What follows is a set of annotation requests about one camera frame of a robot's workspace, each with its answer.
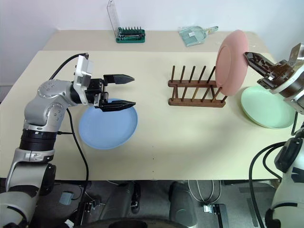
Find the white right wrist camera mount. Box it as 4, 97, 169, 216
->
270, 42, 304, 95

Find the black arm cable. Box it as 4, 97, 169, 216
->
48, 52, 90, 188
248, 111, 301, 228

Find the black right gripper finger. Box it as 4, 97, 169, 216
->
243, 51, 277, 79

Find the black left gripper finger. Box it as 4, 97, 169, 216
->
103, 74, 135, 86
99, 100, 137, 113

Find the green screwdriver bit set case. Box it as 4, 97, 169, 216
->
106, 0, 146, 44

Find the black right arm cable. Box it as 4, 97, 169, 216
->
248, 111, 301, 228

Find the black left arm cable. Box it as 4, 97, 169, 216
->
48, 52, 90, 188

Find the pink plate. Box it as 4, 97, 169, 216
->
215, 29, 250, 97

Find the blue plate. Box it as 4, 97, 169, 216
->
78, 98, 139, 150

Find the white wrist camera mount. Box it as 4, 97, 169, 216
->
72, 54, 95, 105
270, 42, 304, 95

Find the small grey box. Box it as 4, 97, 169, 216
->
59, 191, 72, 205

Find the green plate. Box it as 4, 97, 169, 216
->
241, 85, 297, 129

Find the black metal table foot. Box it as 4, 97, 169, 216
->
79, 200, 102, 216
203, 203, 230, 228

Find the dark rounded shape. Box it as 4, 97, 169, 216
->
104, 181, 143, 223
169, 181, 198, 228

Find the wooden dish rack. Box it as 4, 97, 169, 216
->
168, 65, 227, 108

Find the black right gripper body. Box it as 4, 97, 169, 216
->
257, 60, 297, 90

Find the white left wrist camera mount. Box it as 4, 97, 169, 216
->
72, 54, 95, 105

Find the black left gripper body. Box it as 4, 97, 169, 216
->
85, 77, 110, 110

